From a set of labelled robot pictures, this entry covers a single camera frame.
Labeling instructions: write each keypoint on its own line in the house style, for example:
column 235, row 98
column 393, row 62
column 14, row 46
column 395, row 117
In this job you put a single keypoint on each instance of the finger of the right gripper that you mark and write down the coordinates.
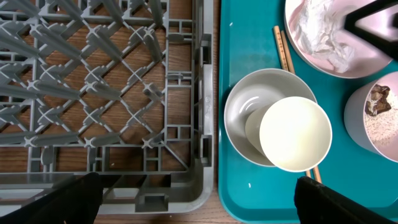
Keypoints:
column 388, row 47

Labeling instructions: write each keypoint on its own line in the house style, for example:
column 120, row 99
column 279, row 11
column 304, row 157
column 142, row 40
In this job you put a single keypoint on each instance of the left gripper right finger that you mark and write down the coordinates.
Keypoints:
column 318, row 204

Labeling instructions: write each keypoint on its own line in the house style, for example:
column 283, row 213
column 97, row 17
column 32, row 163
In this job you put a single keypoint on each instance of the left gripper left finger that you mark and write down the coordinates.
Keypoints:
column 77, row 202

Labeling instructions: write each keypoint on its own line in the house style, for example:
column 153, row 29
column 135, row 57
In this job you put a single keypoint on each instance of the brown food scrap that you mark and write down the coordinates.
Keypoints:
column 376, row 102

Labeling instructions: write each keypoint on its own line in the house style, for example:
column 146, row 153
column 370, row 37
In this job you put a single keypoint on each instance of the white paper cup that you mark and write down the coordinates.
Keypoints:
column 294, row 133

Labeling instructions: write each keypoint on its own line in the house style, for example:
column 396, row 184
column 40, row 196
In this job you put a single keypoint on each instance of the white napkin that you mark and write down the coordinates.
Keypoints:
column 316, row 28

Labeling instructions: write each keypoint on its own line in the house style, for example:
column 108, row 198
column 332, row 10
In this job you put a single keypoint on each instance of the small pink bowl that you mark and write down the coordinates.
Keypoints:
column 377, row 134

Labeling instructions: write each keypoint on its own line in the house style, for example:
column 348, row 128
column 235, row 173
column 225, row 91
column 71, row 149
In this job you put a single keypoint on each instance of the wooden chopstick right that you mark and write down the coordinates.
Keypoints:
column 313, row 173

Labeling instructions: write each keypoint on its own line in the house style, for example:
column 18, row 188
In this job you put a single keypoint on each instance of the wooden chopstick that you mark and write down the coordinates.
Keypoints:
column 281, row 43
column 313, row 173

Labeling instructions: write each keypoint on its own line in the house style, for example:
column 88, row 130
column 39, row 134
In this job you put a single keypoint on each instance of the teal plastic serving tray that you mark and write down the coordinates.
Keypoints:
column 257, row 194

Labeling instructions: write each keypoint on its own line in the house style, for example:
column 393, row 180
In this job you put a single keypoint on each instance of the large white round plate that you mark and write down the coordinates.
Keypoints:
column 367, row 59

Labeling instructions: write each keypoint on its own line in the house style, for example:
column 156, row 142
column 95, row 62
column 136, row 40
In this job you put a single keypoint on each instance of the wooden chopstick left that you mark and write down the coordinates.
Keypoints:
column 281, row 43

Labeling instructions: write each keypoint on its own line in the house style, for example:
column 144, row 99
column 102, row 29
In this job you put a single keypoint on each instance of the grey plastic dish rack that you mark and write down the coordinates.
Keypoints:
column 120, row 88

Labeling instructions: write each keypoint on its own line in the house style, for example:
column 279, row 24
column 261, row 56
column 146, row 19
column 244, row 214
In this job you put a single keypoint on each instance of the grey shallow bowl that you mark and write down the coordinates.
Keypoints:
column 257, row 90

